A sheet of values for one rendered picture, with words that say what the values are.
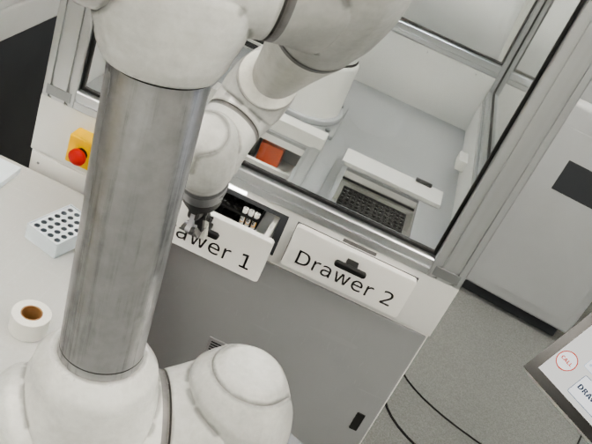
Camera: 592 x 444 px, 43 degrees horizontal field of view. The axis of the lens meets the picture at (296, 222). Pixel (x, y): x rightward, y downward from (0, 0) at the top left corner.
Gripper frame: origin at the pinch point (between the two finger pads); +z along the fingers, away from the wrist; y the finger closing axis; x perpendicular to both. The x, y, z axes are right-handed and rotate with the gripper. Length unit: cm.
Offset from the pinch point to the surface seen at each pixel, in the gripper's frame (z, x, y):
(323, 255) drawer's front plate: 12.6, -25.1, 11.3
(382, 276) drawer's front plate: 11.3, -38.7, 12.2
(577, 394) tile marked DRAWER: -8, -79, -1
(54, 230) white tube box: 8.5, 27.7, -11.0
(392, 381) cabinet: 34, -53, -2
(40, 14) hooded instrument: 51, 80, 58
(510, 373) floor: 152, -117, 56
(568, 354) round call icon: -7, -75, 6
